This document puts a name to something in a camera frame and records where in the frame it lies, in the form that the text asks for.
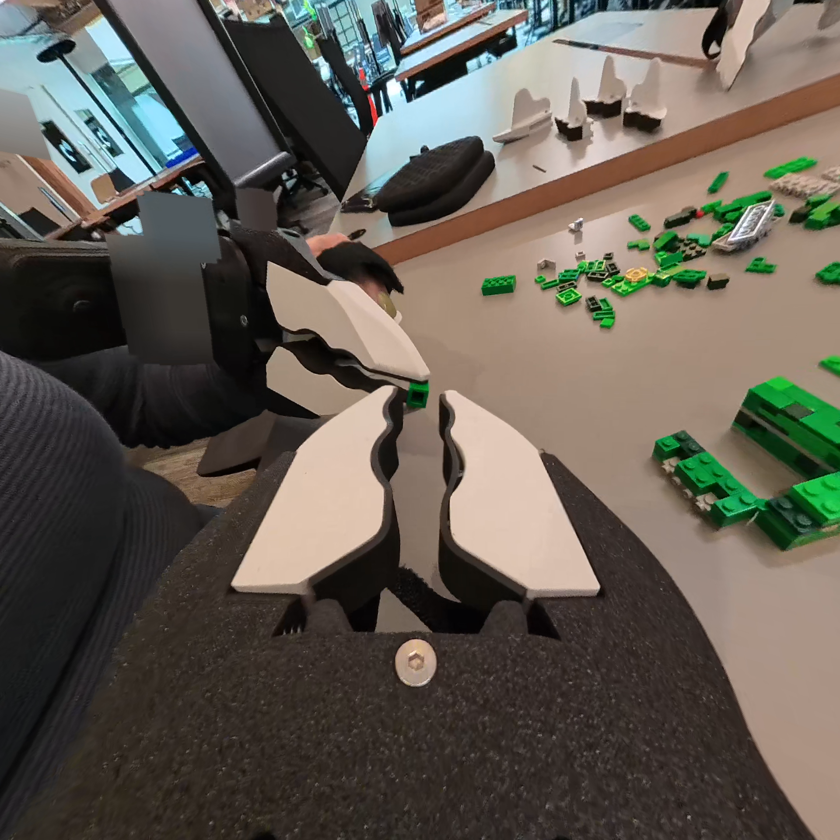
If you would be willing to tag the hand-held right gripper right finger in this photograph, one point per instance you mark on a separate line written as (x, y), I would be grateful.
(518, 518)

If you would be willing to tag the person's left forearm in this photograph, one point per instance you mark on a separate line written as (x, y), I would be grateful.
(164, 400)

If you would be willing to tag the white wedge part black base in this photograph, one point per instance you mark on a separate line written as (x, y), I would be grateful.
(575, 105)
(610, 85)
(649, 92)

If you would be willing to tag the person's left hand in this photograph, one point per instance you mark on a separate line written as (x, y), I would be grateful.
(354, 259)

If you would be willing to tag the loose white wedge part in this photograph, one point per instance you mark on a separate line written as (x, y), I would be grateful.
(525, 118)

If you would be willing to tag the wooden background table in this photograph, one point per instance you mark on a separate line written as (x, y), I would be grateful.
(459, 49)

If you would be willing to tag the adjacent wood-edged table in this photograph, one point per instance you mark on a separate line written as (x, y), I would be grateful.
(623, 157)

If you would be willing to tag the person's leg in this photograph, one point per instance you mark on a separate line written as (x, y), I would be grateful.
(52, 525)

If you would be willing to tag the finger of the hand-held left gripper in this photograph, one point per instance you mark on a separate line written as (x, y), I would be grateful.
(302, 384)
(341, 308)

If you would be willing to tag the light grey window brick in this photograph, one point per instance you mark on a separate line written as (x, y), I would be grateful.
(745, 226)

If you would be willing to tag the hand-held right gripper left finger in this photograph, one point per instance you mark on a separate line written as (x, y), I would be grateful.
(321, 512)

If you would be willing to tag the green toy brick model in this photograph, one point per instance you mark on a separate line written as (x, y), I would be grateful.
(774, 400)

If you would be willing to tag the pale grey flat plate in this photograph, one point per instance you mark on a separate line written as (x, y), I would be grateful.
(794, 186)

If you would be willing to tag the green brick stack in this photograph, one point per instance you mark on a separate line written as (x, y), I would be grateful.
(417, 394)

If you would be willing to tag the black floor lamp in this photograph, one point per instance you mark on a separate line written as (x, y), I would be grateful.
(56, 49)

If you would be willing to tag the grey desk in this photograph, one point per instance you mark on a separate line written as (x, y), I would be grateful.
(590, 394)

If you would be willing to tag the dark upright panel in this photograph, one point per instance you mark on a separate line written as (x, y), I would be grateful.
(197, 79)
(302, 111)

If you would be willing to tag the scattered loose green bricks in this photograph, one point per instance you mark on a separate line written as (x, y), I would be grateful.
(499, 285)

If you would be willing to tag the long wooden strip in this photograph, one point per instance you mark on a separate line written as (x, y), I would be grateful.
(630, 52)

